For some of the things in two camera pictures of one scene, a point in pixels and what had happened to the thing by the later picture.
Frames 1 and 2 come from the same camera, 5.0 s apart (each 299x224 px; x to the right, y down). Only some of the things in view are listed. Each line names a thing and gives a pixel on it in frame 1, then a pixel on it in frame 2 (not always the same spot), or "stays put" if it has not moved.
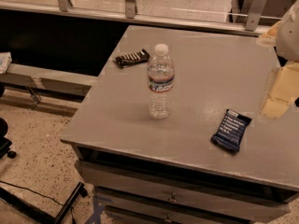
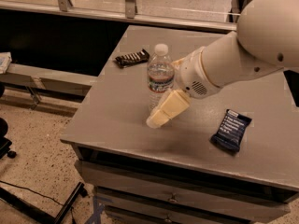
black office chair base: (5, 142) stays put
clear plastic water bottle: (160, 77) stays put
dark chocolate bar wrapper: (128, 60) stays put
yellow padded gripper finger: (285, 88) -> (191, 77)
